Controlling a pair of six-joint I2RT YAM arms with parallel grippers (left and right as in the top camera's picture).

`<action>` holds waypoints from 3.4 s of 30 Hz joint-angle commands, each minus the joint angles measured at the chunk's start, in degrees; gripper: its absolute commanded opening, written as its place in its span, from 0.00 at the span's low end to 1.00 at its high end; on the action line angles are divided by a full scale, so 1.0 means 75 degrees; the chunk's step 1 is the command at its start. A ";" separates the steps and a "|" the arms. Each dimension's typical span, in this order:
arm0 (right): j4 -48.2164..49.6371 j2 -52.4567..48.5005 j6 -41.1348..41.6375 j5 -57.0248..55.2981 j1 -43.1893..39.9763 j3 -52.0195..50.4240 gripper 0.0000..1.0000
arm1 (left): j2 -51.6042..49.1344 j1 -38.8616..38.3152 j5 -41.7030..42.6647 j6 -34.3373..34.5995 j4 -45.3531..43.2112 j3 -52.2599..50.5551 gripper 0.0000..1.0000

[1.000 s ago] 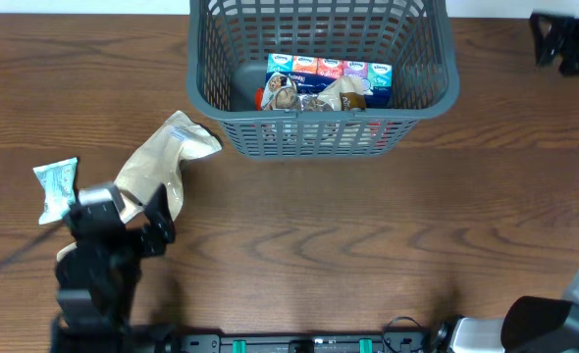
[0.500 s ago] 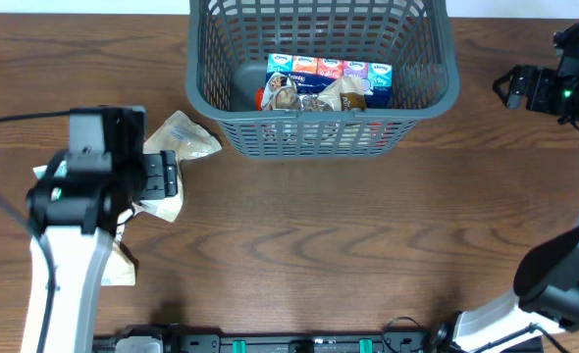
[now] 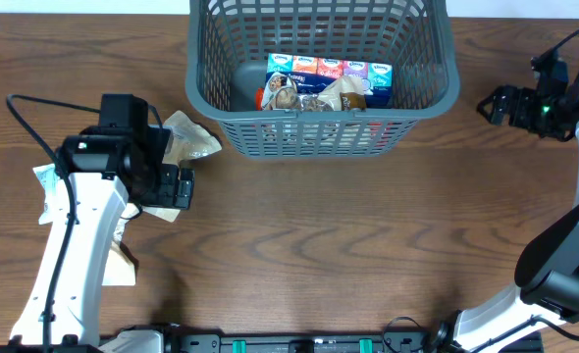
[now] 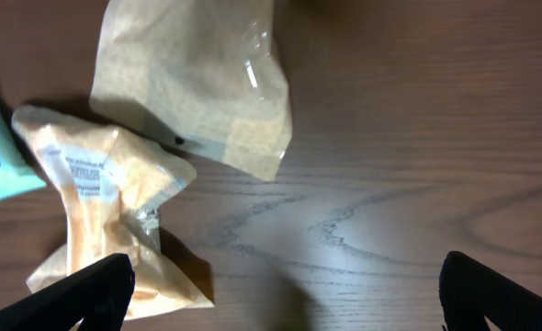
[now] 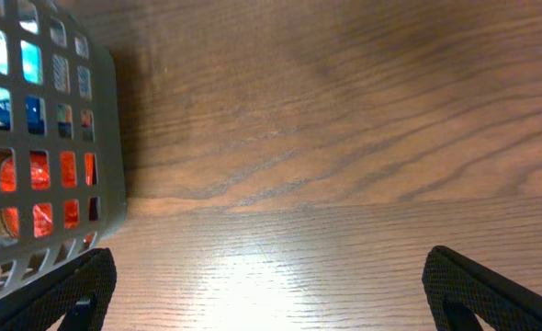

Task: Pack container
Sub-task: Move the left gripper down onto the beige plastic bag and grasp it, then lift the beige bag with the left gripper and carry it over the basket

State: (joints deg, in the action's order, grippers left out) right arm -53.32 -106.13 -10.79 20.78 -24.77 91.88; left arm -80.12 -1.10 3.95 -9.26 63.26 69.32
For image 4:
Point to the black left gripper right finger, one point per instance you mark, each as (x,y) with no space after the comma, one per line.
(473,296)

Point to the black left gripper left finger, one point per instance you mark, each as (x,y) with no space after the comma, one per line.
(94,298)

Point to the cream snack pouch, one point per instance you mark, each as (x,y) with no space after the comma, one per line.
(112,184)

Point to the tan paper bag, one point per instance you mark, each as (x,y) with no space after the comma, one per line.
(198,75)

